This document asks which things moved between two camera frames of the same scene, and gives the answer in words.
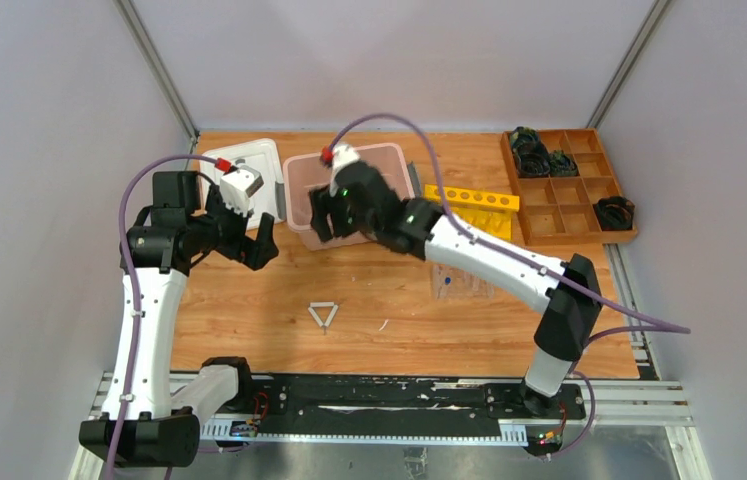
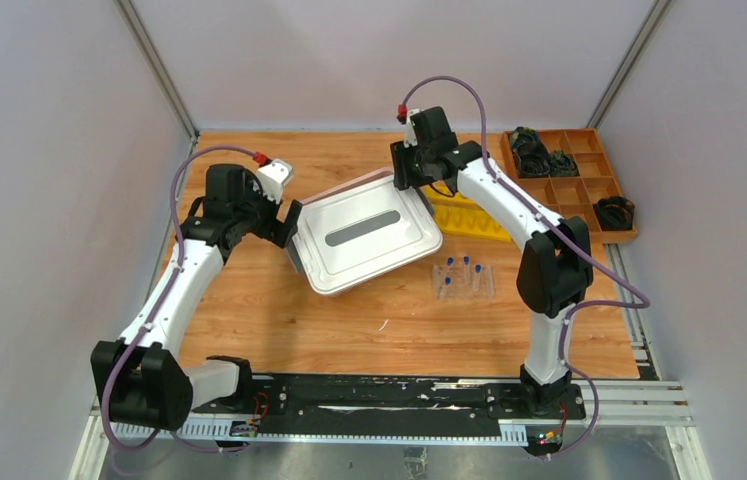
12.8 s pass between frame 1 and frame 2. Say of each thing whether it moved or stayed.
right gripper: moved
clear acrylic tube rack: stayed
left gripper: moved
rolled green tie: stayed
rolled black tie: stayed
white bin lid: moved
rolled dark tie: stayed
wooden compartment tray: stayed
